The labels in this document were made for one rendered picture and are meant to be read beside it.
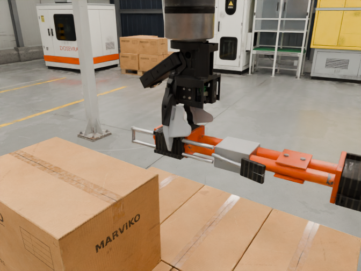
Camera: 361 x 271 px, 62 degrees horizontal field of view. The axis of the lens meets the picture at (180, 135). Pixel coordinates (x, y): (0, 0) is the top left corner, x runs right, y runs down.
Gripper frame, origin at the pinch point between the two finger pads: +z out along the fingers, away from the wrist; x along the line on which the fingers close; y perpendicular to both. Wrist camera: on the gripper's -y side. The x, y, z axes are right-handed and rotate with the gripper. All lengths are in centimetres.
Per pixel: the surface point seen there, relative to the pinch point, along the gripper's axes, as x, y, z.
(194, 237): 42, -20, 67
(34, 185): -5, -54, 27
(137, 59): 530, -471, 83
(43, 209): -11.0, -39.5, 27.2
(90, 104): 187, -253, 78
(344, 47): 720, -35, 46
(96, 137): 182, -242, 118
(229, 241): 49, -6, 67
